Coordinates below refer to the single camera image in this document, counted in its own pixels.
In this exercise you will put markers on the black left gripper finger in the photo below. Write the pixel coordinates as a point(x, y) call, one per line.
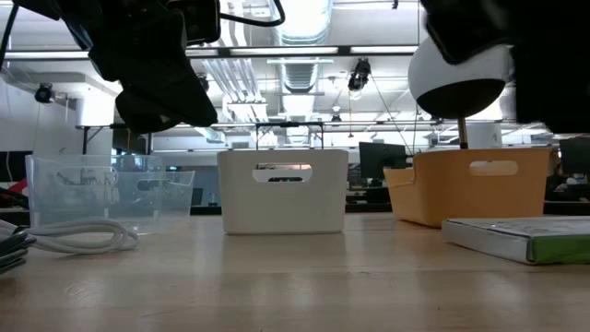
point(143, 113)
point(189, 101)

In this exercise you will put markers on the grey box green side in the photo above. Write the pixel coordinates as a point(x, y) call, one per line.
point(507, 235)

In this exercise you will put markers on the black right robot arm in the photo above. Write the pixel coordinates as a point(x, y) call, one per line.
point(553, 69)

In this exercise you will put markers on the clear plastic bin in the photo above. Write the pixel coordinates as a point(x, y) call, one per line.
point(152, 203)

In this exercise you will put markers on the white plastic bin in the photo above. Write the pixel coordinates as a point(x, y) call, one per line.
point(281, 207)

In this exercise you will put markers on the orange plastic bin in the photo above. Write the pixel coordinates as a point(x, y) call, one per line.
point(461, 198)

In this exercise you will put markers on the black legged background table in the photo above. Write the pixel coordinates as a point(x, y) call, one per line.
point(115, 126)

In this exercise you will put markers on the white globe lamp black base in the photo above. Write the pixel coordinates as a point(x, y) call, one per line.
point(461, 94)

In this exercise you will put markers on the black computer monitor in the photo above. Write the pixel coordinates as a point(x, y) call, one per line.
point(14, 166)
point(576, 157)
point(382, 159)

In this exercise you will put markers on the black hanging camera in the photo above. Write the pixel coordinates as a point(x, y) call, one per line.
point(204, 83)
point(359, 76)
point(44, 93)

